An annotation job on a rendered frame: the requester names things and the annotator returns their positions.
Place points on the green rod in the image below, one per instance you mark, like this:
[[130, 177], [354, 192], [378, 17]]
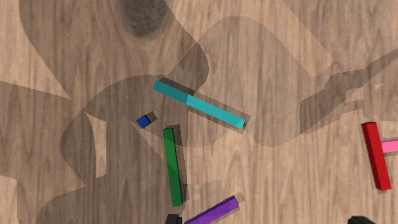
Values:
[[172, 165]]

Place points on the pink rod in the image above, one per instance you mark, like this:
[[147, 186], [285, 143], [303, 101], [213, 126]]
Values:
[[390, 145]]

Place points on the red rod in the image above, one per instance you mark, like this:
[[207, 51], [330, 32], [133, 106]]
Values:
[[376, 156]]

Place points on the purple rod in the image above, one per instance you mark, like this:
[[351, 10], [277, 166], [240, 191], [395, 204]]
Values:
[[215, 212]]

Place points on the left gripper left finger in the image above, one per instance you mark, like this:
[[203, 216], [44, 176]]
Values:
[[173, 219]]

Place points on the turquoise rod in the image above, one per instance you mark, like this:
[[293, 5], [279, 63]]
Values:
[[198, 104]]

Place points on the small blue block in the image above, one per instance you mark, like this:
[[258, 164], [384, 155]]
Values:
[[143, 121]]

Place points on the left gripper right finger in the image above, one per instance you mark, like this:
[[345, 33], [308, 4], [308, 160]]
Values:
[[359, 220]]

